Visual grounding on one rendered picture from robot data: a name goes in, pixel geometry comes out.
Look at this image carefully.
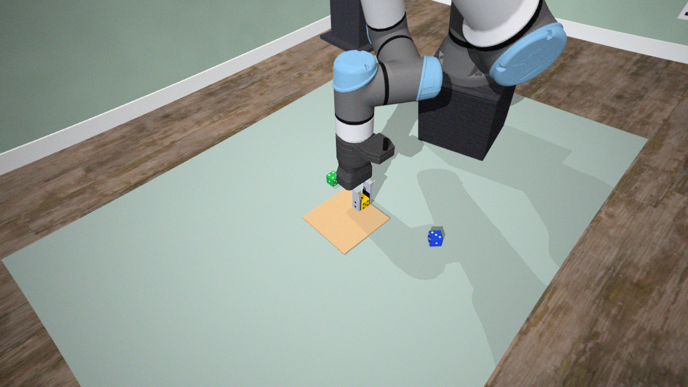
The blue die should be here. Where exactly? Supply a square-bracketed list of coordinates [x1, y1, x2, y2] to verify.
[428, 230, 443, 247]

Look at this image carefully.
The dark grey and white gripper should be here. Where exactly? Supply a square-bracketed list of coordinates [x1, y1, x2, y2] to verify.
[335, 116, 395, 211]

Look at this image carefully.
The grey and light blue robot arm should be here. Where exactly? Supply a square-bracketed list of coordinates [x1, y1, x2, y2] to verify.
[333, 0, 567, 125]

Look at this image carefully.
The green die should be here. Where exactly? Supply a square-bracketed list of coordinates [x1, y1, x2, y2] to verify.
[326, 171, 338, 187]

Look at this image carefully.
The yellow die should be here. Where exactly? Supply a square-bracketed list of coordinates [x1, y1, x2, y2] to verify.
[361, 193, 369, 210]

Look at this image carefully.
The tan flat mat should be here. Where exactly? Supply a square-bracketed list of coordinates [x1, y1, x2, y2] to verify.
[303, 189, 390, 255]

